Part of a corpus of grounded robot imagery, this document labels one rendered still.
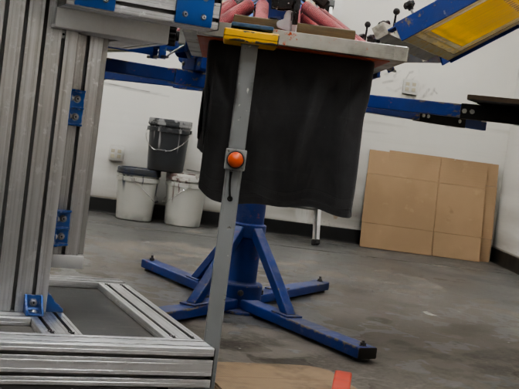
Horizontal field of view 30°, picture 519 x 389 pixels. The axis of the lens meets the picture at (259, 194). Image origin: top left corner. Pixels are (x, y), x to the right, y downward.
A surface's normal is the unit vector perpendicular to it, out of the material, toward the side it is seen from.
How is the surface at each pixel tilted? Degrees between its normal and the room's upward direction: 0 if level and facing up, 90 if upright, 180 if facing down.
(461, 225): 78
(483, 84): 90
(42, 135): 90
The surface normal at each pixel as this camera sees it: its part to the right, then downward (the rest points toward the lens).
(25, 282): 0.39, 0.11
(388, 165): 0.07, -0.16
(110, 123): 0.04, 0.07
